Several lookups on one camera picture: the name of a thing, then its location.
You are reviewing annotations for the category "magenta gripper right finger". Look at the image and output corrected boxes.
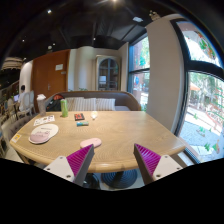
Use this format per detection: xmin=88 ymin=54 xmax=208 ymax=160
xmin=134 ymin=144 xmax=182 ymax=185

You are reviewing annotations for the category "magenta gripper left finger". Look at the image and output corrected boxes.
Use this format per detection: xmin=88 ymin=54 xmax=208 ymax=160
xmin=44 ymin=145 xmax=94 ymax=186

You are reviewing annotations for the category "pink computer mouse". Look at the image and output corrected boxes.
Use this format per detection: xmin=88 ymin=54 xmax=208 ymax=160
xmin=80 ymin=138 xmax=102 ymax=148

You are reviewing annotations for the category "pink round mouse pad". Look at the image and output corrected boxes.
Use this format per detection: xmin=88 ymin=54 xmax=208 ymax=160
xmin=29 ymin=124 xmax=59 ymax=144

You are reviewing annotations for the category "black round table base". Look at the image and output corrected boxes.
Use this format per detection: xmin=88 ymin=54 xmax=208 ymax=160
xmin=101 ymin=170 xmax=137 ymax=189

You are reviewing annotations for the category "teal small pack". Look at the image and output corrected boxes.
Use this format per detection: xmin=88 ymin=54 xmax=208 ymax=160
xmin=76 ymin=121 xmax=89 ymax=127

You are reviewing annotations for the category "red black small box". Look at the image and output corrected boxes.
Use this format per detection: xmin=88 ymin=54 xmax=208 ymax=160
xmin=74 ymin=113 xmax=85 ymax=121

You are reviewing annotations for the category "printed paper leaflet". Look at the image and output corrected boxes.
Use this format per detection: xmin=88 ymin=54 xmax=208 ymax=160
xmin=34 ymin=115 xmax=55 ymax=126

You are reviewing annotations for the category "small glass on table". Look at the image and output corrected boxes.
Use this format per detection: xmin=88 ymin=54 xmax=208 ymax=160
xmin=91 ymin=111 xmax=98 ymax=120

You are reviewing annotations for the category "striped cushion left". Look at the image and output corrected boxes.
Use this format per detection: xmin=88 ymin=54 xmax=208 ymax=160
xmin=67 ymin=97 xmax=96 ymax=111

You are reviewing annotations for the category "striped cushion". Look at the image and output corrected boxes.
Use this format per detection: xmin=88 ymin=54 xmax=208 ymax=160
xmin=67 ymin=97 xmax=96 ymax=111
xmin=96 ymin=98 xmax=115 ymax=111

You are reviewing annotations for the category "green bottle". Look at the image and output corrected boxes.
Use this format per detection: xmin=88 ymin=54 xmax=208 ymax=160
xmin=60 ymin=99 xmax=68 ymax=118

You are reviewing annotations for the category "yellow sticker card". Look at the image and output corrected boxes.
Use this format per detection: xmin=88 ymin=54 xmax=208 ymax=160
xmin=11 ymin=134 xmax=21 ymax=143

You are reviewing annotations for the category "black red backpack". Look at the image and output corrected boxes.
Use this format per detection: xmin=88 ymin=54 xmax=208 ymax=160
xmin=46 ymin=94 xmax=63 ymax=112

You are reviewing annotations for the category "striped cushion right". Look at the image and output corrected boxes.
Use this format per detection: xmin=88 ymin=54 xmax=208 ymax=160
xmin=96 ymin=98 xmax=115 ymax=111

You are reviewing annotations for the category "clear plastic cup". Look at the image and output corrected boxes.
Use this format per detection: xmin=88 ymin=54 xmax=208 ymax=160
xmin=37 ymin=94 xmax=46 ymax=116

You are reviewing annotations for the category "seated person in white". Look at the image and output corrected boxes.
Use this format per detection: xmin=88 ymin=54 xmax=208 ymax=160
xmin=18 ymin=85 xmax=30 ymax=112

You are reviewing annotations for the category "wooden door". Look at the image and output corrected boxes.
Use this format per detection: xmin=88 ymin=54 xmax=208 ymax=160
xmin=31 ymin=49 xmax=72 ymax=111

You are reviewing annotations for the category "arched glass cabinet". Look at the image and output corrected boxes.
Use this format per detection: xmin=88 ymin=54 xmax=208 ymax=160
xmin=96 ymin=55 xmax=121 ymax=91

